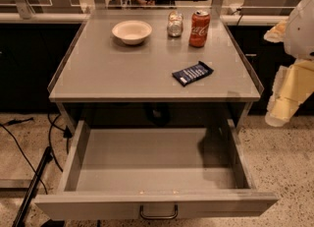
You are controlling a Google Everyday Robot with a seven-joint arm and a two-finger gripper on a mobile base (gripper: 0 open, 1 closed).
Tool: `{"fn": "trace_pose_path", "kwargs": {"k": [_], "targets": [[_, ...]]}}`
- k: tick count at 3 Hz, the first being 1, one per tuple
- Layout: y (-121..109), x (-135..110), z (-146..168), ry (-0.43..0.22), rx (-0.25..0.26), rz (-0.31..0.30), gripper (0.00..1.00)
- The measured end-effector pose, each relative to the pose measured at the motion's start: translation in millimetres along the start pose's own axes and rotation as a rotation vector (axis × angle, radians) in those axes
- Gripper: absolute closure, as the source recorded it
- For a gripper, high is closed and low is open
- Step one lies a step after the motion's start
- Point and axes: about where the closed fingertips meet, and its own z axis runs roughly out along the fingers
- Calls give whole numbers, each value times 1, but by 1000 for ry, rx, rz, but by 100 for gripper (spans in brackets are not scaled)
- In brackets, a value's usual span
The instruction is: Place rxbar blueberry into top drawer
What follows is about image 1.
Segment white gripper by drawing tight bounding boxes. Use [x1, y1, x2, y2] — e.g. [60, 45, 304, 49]
[264, 20, 314, 127]

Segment blue rxbar blueberry bar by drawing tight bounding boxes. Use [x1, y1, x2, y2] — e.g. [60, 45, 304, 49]
[172, 61, 214, 86]

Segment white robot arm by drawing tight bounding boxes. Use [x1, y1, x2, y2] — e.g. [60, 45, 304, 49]
[264, 0, 314, 127]

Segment grey open top drawer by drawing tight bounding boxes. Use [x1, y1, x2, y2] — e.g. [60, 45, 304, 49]
[35, 120, 278, 220]

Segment red coca-cola can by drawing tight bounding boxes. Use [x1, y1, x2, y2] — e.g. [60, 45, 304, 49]
[189, 10, 210, 47]

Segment clear glass jar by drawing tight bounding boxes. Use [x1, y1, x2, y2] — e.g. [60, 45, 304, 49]
[167, 11, 183, 37]

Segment white bowl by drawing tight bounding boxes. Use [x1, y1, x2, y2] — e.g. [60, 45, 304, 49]
[112, 21, 152, 45]

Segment grey cabinet table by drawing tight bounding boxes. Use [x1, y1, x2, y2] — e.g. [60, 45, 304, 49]
[47, 6, 265, 134]

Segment black drawer handle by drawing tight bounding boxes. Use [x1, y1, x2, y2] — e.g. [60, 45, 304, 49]
[139, 204, 179, 220]

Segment black floor cable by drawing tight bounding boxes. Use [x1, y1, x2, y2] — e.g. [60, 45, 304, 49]
[0, 112, 72, 196]

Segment black floor rail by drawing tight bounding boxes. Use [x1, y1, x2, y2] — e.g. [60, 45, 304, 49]
[12, 146, 52, 227]

